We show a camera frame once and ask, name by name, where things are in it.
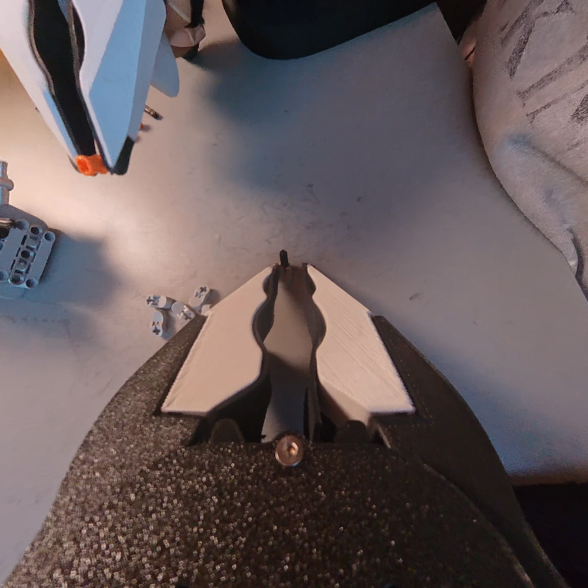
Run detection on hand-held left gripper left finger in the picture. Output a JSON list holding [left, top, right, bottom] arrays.
[[161, 264, 282, 418]]

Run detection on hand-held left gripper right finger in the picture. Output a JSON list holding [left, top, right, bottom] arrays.
[[301, 263, 415, 435]]

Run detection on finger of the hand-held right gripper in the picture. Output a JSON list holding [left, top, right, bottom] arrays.
[[0, 0, 101, 162], [73, 0, 167, 176]]

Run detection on pile of grey connectors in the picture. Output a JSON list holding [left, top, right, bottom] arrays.
[[146, 286, 217, 338]]

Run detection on orange brick bush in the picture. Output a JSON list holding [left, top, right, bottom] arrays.
[[75, 155, 108, 176]]

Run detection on grey desk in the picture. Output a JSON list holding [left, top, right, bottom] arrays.
[[0, 0, 588, 575]]

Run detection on person's right hand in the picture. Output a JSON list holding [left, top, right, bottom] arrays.
[[164, 0, 207, 59]]

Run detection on dark cloth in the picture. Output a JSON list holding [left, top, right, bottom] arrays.
[[222, 0, 437, 60]]

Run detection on brick engine model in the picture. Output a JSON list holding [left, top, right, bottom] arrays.
[[0, 161, 57, 300]]

